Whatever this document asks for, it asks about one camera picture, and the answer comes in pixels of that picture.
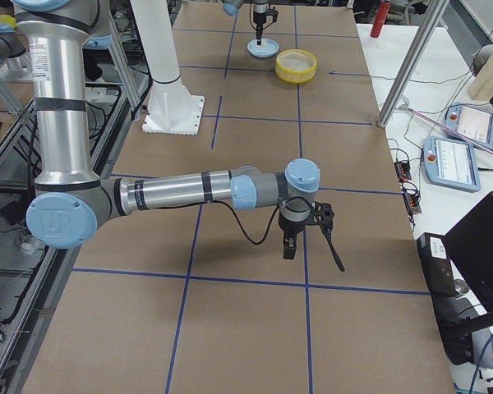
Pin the far teach pendant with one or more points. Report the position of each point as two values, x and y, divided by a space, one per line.
472 121

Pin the yellow rimmed steamer basket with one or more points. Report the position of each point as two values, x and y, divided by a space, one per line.
295 66

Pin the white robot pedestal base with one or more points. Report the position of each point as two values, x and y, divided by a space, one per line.
171 108

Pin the black computer box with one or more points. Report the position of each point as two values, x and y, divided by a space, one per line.
436 265

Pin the teach pendant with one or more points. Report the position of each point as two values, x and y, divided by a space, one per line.
451 163
472 121

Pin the orange connector board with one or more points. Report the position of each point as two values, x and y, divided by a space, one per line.
402 169

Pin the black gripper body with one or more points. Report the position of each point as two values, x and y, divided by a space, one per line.
288 228
260 15

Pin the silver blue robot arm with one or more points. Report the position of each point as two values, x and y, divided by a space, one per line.
232 7
72 202

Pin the near teach pendant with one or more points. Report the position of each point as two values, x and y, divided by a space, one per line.
451 163

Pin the red bottle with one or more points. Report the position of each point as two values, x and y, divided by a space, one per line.
380 18

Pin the aluminium frame post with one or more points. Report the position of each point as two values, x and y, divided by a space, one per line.
421 39

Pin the light blue plate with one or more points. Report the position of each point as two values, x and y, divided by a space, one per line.
268 49

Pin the black monitor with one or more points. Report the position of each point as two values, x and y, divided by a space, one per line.
469 244

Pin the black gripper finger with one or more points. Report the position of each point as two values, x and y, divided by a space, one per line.
333 248
289 248
259 30

